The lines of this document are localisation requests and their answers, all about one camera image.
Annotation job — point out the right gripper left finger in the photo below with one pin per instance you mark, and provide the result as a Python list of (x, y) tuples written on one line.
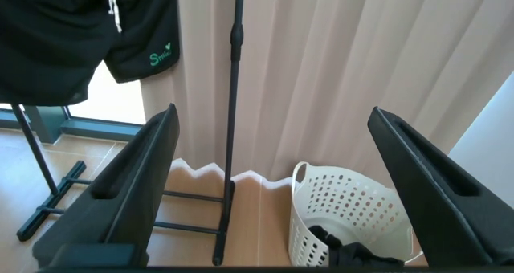
[(128, 192)]

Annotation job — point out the heap of clothes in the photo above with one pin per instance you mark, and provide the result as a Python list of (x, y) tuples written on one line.
[(353, 255)]

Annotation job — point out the beige curtain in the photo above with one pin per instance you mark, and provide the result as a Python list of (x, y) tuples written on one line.
[(341, 64)]

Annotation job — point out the black clothes rack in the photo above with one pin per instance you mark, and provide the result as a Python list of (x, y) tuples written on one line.
[(231, 124)]

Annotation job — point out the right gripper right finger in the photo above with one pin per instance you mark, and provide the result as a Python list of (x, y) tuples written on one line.
[(433, 209)]

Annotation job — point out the white laundry basket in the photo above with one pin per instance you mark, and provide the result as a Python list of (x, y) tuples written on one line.
[(361, 241)]

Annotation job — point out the black shorts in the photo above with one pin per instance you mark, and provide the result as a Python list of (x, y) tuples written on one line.
[(52, 44)]

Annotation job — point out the window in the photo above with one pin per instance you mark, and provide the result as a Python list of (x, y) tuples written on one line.
[(116, 100)]

